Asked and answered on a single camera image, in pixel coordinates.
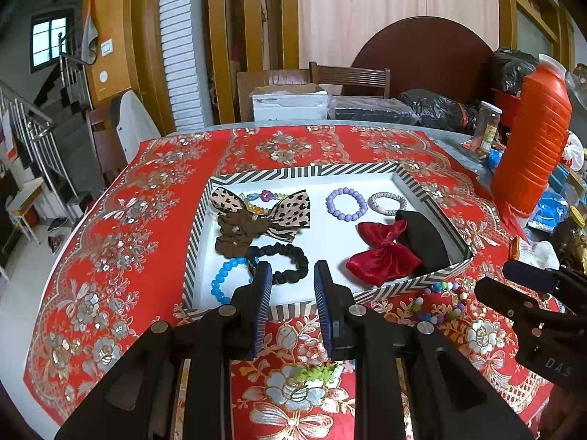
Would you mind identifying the round dark wooden tabletop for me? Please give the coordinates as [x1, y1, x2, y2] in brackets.
[351, 16, 493, 105]

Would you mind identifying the dark packaged bundle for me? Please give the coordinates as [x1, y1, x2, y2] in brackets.
[328, 95, 419, 125]

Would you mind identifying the leopard print bow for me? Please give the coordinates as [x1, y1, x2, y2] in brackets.
[212, 188, 310, 242]

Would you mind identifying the purple bead bracelet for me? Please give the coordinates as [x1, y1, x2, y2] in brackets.
[325, 186, 370, 223]

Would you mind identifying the metal stair railing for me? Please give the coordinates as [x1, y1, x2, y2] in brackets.
[1, 54, 98, 221]

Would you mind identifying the colorful bead necklace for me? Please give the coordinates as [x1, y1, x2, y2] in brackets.
[410, 281, 471, 324]

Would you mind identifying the striped white tray box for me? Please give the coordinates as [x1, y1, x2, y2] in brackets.
[182, 162, 474, 319]

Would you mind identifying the blue bead bracelet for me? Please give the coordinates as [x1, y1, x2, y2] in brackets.
[209, 255, 259, 306]

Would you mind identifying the white ironing board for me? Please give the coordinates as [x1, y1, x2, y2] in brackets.
[109, 91, 161, 162]

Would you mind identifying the black scrunchie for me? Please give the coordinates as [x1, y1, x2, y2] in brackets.
[246, 242, 309, 285]

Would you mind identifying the brown scrunchie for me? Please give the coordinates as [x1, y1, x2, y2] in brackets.
[215, 210, 271, 258]

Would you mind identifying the multicolor gem bracelet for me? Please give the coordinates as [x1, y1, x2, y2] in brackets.
[240, 188, 291, 217]

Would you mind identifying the clear snack jar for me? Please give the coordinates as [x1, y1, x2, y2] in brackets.
[471, 101, 503, 157]

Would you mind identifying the silver bead bracelet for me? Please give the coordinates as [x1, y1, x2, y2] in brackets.
[367, 191, 409, 218]

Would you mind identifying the black plastic bag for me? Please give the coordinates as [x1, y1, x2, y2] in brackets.
[398, 48, 538, 134]

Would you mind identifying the white cardboard box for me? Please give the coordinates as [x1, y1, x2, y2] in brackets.
[250, 84, 330, 121]

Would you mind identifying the green bead bracelet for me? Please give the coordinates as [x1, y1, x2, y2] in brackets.
[292, 362, 346, 386]

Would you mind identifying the white louvered panel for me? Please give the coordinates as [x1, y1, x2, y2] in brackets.
[158, 0, 214, 133]

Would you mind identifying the orange plastic bottle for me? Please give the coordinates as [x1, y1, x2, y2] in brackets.
[491, 54, 572, 219]

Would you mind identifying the red velvet bow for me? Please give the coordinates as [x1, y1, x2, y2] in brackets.
[346, 220, 422, 286]

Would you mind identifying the dark wooden chair left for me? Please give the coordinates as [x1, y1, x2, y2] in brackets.
[87, 98, 127, 188]

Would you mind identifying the black fabric bow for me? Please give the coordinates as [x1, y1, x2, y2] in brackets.
[395, 210, 451, 277]

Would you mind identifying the wooden slatted chair back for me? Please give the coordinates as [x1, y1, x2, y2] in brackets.
[309, 62, 391, 98]

